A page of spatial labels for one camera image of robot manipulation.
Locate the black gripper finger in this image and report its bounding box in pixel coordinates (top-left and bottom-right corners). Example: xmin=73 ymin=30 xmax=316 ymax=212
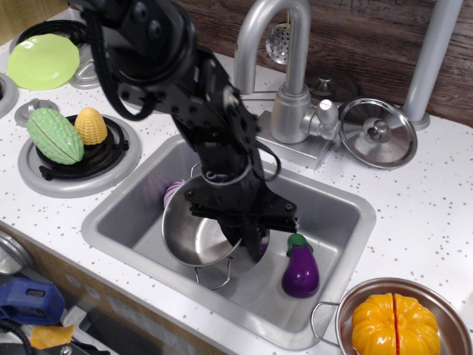
xmin=243 ymin=225 xmax=270 ymax=263
xmin=217 ymin=219 xmax=243 ymax=246

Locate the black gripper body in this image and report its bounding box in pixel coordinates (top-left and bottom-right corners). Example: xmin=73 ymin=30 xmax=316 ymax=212
xmin=183 ymin=162 xmax=298 ymax=233

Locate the stainless steel pot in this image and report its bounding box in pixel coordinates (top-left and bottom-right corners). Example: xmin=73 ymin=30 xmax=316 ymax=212
xmin=162 ymin=163 xmax=257 ymax=291

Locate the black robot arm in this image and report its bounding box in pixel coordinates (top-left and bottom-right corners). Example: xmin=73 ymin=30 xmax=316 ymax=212
xmin=76 ymin=1 xmax=297 ymax=257

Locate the silver sink basin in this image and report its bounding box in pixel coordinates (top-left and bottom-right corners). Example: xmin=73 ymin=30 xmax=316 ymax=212
xmin=81 ymin=136 xmax=376 ymax=351

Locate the steel pot lid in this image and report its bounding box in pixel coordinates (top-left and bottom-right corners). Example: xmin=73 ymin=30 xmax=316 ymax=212
xmin=338 ymin=98 xmax=418 ymax=169

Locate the purple white striped onion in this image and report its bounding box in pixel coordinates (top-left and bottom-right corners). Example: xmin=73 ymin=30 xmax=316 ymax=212
xmin=163 ymin=179 xmax=187 ymax=208

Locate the purple toy eggplant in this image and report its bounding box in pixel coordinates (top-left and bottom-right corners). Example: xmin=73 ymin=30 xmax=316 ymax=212
xmin=282 ymin=233 xmax=320 ymax=298

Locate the silver toy faucet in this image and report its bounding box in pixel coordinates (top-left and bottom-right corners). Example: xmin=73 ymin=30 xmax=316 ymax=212
xmin=234 ymin=1 xmax=340 ymax=169

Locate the front left stove burner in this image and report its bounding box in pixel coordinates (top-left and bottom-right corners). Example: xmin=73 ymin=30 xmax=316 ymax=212
xmin=18 ymin=115 xmax=141 ymax=198

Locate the stove burner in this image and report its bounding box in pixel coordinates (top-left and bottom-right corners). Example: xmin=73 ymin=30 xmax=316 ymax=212
xmin=18 ymin=115 xmax=141 ymax=198
xmin=0 ymin=73 xmax=18 ymax=118
xmin=9 ymin=20 xmax=92 ymax=64

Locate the perforated steel strainer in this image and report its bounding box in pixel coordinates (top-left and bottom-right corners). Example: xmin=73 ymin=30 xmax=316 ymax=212
xmin=265 ymin=22 xmax=290 ymax=65

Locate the yellow toy corn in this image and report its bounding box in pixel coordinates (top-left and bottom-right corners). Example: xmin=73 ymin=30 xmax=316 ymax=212
xmin=74 ymin=107 xmax=108 ymax=146

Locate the orange toy pumpkin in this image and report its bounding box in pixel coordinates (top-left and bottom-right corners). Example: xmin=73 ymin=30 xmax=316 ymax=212
xmin=351 ymin=293 xmax=441 ymax=354

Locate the grey stove knob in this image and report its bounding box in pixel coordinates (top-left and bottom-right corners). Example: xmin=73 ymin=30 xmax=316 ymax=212
xmin=69 ymin=60 xmax=101 ymax=89
xmin=14 ymin=98 xmax=59 ymax=128

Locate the green bitter gourd toy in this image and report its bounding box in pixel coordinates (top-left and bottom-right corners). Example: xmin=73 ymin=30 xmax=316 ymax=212
xmin=27 ymin=108 xmax=84 ymax=165

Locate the yellow tape piece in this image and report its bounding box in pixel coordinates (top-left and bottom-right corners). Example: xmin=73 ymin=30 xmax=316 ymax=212
xmin=30 ymin=325 xmax=75 ymax=350

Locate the blue clamp tool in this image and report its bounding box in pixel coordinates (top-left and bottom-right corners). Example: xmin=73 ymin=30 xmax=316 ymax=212
xmin=1 ymin=278 xmax=66 ymax=325

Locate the silver round knob lower left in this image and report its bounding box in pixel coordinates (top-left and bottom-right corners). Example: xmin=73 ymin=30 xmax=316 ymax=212
xmin=1 ymin=231 xmax=34 ymax=275

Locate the back left stove burner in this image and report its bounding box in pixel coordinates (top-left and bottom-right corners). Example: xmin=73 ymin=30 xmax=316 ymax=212
xmin=9 ymin=20 xmax=92 ymax=64

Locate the light green plate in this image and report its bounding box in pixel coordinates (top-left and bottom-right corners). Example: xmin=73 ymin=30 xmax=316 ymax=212
xmin=7 ymin=34 xmax=80 ymax=91

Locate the far left stove burner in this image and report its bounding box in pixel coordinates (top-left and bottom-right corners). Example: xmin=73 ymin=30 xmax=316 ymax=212
xmin=0 ymin=73 xmax=18 ymax=118

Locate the grey vertical pole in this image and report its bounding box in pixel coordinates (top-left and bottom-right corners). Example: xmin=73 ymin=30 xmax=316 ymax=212
xmin=402 ymin=0 xmax=463 ymax=130

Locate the steel bowl with handle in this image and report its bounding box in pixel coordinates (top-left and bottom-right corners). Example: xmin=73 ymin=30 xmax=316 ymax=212
xmin=310 ymin=277 xmax=472 ymax=354

